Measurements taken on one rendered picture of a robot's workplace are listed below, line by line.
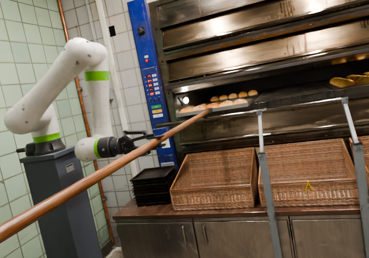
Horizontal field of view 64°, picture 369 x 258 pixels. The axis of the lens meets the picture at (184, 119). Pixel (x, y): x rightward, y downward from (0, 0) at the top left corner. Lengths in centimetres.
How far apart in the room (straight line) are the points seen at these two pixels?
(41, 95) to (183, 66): 131
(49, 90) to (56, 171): 40
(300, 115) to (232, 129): 50
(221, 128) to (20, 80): 153
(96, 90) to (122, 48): 121
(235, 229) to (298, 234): 37
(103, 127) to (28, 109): 33
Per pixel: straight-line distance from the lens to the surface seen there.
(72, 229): 163
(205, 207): 204
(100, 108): 146
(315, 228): 195
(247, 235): 201
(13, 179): 232
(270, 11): 231
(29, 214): 70
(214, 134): 237
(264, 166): 175
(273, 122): 230
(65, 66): 133
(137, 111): 258
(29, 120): 144
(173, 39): 243
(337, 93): 230
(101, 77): 145
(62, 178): 156
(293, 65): 212
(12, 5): 264
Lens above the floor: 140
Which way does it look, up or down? 6 degrees down
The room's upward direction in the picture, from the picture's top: 11 degrees counter-clockwise
